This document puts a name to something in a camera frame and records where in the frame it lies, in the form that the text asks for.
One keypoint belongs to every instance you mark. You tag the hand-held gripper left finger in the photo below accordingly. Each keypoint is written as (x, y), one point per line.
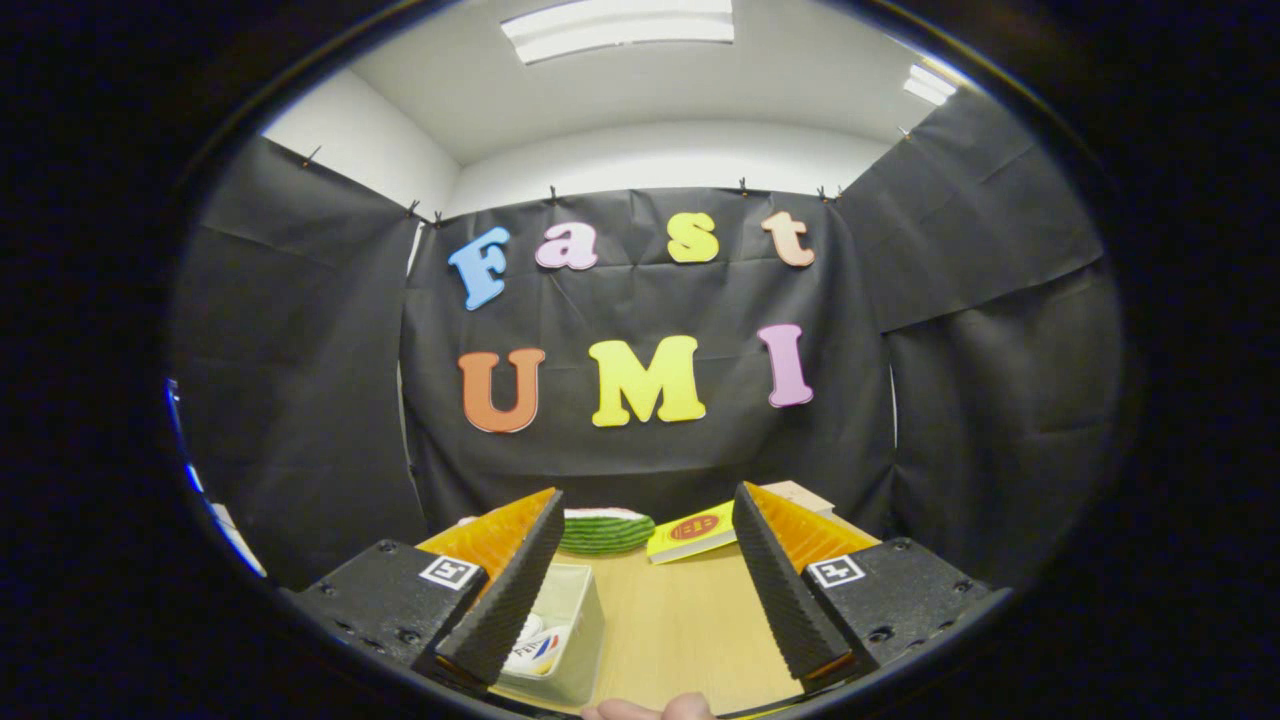
(510, 590)

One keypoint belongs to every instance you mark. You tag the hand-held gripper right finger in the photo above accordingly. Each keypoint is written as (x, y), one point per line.
(780, 590)

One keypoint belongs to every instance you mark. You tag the grey-green fabric storage box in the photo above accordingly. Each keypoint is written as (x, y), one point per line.
(580, 640)

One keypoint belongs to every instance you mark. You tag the beige cover book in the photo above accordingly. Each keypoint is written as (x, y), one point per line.
(805, 496)

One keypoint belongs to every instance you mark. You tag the yellow book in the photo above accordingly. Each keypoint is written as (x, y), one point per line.
(690, 530)

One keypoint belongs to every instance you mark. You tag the watermelon slice plush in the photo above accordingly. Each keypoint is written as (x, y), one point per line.
(605, 530)

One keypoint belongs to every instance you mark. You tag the small ceiling light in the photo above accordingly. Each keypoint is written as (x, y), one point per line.
(930, 84)

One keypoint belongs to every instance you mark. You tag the long ceiling light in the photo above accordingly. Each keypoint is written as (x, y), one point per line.
(620, 25)

